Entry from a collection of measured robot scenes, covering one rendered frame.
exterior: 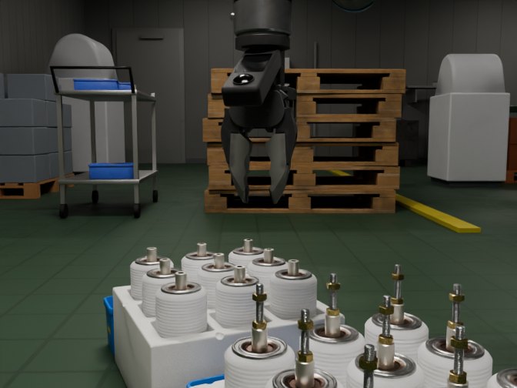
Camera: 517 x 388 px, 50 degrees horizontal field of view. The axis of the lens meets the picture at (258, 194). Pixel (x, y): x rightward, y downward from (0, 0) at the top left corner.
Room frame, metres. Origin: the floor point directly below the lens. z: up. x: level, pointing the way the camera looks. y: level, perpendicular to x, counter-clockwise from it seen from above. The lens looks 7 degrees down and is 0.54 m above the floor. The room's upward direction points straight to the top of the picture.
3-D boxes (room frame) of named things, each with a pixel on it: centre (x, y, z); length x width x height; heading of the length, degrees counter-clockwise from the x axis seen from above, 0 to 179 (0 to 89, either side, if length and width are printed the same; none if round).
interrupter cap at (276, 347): (0.72, 0.00, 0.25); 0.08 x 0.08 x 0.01
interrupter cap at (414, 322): (0.82, -0.21, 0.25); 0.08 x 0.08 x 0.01
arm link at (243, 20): (0.73, 0.00, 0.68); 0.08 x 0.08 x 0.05
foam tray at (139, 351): (1.16, 0.08, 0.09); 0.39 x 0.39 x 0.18; 24
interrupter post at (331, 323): (0.77, -0.11, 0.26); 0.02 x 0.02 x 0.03
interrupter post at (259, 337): (0.72, 0.00, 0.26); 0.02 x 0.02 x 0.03
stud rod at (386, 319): (0.67, -0.16, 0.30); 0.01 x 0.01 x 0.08
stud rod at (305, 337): (0.61, -0.05, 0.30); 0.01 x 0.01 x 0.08
